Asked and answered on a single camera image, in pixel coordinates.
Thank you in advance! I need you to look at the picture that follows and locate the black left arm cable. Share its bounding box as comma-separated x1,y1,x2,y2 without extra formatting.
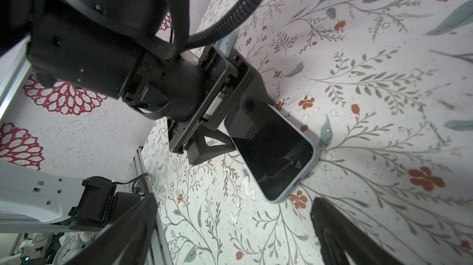
184,0,283,50

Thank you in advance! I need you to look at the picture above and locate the black phone pale green case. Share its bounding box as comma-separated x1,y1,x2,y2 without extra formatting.
224,93,320,203

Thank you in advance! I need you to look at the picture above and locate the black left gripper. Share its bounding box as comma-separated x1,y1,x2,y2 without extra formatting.
168,45,275,165

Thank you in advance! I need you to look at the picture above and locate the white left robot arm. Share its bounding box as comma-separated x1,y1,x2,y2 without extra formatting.
1,0,266,165

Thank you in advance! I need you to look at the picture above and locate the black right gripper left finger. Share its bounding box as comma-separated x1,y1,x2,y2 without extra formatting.
67,201,140,265

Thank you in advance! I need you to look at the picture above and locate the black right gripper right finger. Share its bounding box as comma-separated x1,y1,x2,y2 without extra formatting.
311,198,401,265

